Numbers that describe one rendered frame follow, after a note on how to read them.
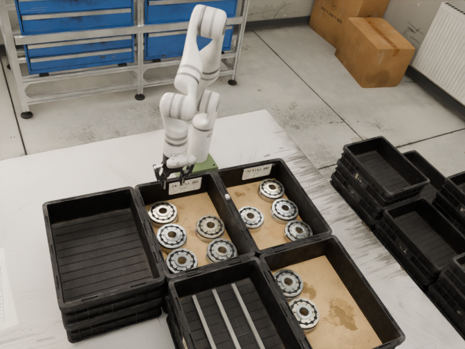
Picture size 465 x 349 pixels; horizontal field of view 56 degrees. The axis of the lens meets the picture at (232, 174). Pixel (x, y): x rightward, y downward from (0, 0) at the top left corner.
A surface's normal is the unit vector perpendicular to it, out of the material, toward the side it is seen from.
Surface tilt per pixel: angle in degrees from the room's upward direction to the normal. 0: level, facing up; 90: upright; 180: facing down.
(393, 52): 88
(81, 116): 0
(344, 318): 0
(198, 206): 0
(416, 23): 90
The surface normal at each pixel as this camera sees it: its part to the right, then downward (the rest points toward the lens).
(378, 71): 0.26, 0.70
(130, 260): 0.15, -0.71
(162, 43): 0.45, 0.67
